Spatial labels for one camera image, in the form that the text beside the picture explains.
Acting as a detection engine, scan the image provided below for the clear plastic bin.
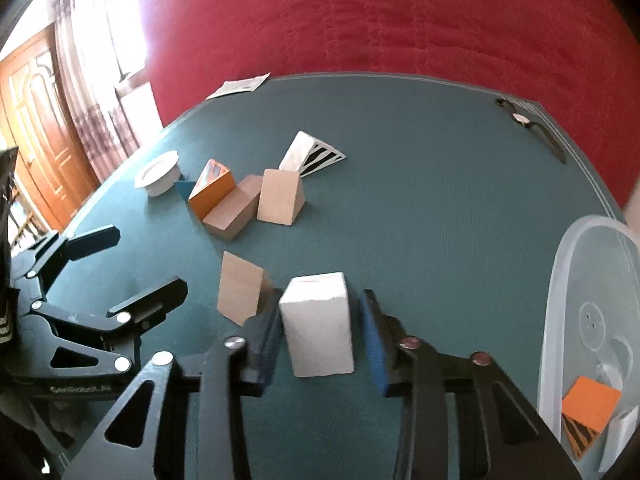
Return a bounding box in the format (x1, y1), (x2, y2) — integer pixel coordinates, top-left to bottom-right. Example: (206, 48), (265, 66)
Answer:
(537, 215), (640, 480)

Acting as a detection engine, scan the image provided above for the white charger adapter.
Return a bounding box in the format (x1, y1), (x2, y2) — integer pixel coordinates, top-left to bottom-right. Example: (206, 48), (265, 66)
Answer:
(597, 407), (640, 471)

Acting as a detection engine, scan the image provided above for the white paper sheet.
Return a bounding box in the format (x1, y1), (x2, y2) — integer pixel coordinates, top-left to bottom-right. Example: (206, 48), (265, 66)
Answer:
(206, 73), (271, 101)

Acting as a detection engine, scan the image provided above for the wooden wedge block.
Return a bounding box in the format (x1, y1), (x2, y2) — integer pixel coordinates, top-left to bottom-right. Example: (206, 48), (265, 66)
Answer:
(257, 168), (306, 227)
(216, 251), (275, 327)

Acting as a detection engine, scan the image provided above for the wooden door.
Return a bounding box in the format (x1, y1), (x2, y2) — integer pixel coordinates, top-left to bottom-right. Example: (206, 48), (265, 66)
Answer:
(0, 22), (101, 233)

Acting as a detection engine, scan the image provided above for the orange triangular block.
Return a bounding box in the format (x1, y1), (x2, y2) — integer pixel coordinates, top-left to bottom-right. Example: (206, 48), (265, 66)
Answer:
(188, 159), (236, 221)

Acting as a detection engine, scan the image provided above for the orange striped rectangular block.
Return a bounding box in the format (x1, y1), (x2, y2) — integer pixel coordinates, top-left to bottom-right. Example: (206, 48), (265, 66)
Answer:
(561, 376), (622, 461)

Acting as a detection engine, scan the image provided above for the white striped triangular block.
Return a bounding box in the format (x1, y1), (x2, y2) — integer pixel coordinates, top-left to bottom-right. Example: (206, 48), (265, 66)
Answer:
(278, 131), (348, 178)

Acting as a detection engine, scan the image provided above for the white rectangular block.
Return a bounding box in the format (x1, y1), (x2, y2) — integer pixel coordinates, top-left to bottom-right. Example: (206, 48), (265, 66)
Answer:
(278, 272), (356, 378)

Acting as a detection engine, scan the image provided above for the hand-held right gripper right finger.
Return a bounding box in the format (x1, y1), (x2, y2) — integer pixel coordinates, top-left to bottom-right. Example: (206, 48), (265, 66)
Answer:
(357, 289), (583, 480)

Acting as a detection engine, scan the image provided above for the patterned curtain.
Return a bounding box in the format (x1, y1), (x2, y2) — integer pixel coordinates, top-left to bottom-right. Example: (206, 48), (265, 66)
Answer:
(52, 0), (151, 181)

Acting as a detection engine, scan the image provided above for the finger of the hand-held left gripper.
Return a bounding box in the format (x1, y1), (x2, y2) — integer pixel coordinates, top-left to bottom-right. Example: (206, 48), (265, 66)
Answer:
(14, 225), (122, 307)
(29, 277), (190, 377)

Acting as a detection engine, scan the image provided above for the white flanged plastic cap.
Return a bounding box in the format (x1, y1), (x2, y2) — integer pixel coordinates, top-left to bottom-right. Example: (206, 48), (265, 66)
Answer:
(134, 151), (182, 198)

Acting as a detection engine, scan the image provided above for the red quilted blanket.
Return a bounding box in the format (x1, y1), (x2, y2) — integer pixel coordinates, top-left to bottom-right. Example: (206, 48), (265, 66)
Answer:
(132, 0), (640, 211)

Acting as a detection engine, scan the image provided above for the black wristwatch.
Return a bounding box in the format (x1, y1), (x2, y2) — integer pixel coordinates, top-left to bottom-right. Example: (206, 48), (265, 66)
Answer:
(494, 97), (567, 166)

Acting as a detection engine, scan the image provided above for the wooden rectangular block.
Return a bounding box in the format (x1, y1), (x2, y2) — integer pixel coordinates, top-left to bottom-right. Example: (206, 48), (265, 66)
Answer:
(203, 175), (263, 241)

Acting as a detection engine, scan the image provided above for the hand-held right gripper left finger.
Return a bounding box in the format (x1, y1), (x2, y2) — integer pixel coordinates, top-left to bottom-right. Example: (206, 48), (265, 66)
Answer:
(62, 304), (286, 480)

